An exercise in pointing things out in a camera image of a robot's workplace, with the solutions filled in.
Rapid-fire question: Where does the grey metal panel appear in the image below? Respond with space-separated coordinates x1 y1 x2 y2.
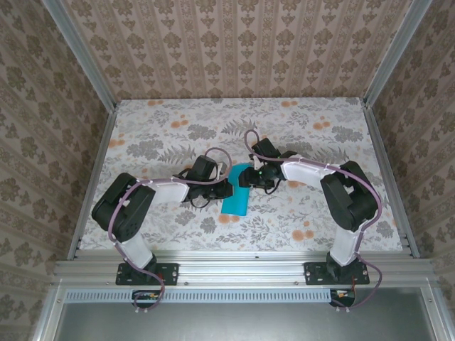
53 301 437 341

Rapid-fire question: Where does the aluminium frame post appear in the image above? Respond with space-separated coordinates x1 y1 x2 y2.
362 0 435 107
40 0 118 114

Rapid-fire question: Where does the slotted grey cable duct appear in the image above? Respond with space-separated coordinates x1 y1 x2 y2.
65 288 333 303

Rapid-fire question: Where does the aluminium cross rail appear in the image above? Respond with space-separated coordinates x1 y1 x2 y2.
53 250 437 286

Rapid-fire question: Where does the black connector box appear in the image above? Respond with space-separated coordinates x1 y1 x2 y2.
329 288 357 308
132 289 163 309

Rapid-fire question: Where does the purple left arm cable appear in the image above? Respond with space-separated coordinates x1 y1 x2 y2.
107 147 234 314

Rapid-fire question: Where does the aluminium lower frame bar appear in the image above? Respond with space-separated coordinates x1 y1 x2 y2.
419 286 449 341
31 283 68 341

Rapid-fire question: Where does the teal cloth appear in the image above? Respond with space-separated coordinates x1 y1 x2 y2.
219 162 252 217

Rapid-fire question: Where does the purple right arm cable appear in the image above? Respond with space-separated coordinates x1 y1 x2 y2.
244 129 384 313

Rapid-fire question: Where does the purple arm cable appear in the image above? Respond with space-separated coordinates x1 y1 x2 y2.
244 129 384 313
107 147 234 314

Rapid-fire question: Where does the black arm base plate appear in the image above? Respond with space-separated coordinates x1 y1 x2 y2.
115 261 179 286
304 261 370 286

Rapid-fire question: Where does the aluminium table side rail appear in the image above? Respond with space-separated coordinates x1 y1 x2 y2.
361 102 421 259
66 109 119 260

